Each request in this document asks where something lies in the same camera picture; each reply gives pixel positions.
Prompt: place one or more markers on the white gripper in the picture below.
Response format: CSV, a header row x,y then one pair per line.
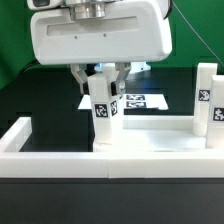
x,y
80,32

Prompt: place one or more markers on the white desk top panel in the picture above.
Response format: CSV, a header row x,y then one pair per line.
x,y
142,133

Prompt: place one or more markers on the sheet with four markers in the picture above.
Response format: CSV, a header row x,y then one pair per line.
x,y
145,101

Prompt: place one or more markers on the white U-shaped fence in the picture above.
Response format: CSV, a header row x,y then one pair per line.
x,y
14,163

